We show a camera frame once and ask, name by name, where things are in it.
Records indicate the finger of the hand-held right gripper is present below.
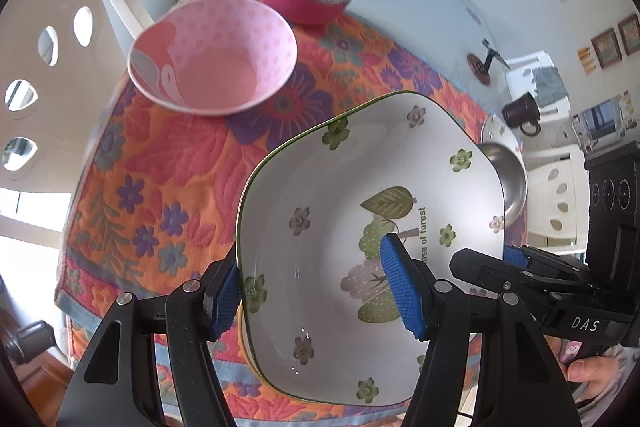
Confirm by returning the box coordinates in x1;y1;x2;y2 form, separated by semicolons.
504;244;591;282
449;247;591;308

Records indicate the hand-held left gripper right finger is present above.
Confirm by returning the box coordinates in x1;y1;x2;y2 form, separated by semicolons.
379;232;583;427

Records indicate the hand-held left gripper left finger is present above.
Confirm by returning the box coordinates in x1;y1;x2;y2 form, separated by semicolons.
57;252;243;427

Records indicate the white square floral plate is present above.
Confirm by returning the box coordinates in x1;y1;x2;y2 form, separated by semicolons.
235;91;506;405

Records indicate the person's right hand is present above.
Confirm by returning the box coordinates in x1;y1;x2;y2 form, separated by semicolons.
565;354;615;404

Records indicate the white chair with oval holes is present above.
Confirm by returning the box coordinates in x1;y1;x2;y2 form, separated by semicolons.
0;0;157;202
525;152;588;253

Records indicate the plain steel bowl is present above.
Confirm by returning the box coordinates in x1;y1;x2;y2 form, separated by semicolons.
477;142;527;228

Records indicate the small white floral plate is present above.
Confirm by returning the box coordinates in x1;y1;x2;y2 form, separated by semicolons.
481;112;521;148

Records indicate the brown mug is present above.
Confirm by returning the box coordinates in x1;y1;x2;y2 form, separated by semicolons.
502;91;542;136

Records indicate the orange floral quilted mat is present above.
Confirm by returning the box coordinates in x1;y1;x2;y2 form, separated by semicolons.
54;0;526;423

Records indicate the white stool with grey cloth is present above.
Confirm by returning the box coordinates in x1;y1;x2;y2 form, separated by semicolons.
505;52;571;118

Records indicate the brown round holder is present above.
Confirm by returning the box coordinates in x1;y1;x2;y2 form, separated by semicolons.
467;39;511;85

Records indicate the pink polka dot bowl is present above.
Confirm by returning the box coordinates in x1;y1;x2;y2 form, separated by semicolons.
127;0;298;116

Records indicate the small framed wall picture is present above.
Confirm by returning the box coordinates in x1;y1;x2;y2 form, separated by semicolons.
618;13;640;56
591;28;623;68

